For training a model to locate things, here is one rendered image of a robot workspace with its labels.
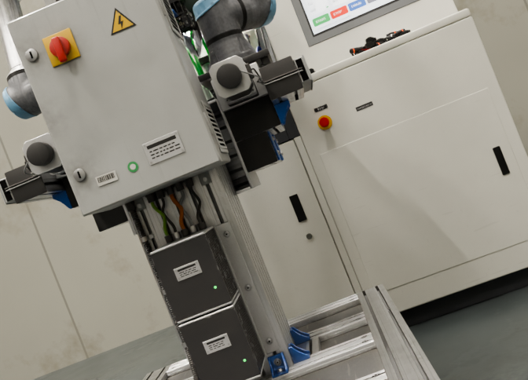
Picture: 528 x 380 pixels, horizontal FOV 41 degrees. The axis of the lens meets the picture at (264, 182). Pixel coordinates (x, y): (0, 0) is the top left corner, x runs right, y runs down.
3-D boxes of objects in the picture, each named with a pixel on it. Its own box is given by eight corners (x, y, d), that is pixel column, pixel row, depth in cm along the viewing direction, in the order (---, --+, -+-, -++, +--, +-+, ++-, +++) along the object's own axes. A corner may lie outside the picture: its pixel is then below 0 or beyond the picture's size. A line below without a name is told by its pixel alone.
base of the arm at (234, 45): (256, 53, 205) (243, 22, 205) (209, 73, 206) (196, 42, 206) (260, 61, 220) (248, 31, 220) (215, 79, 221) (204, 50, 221)
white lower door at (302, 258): (201, 373, 263) (133, 204, 263) (202, 370, 265) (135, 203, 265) (363, 316, 252) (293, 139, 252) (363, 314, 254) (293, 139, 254)
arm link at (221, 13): (198, 48, 214) (181, 7, 214) (232, 39, 222) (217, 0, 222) (217, 33, 204) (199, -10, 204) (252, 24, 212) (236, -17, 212)
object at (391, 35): (352, 58, 253) (346, 44, 253) (353, 61, 264) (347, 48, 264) (412, 33, 249) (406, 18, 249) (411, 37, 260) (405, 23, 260)
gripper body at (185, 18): (174, 34, 246) (161, 2, 246) (181, 37, 255) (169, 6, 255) (194, 25, 245) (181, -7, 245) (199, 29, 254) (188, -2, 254)
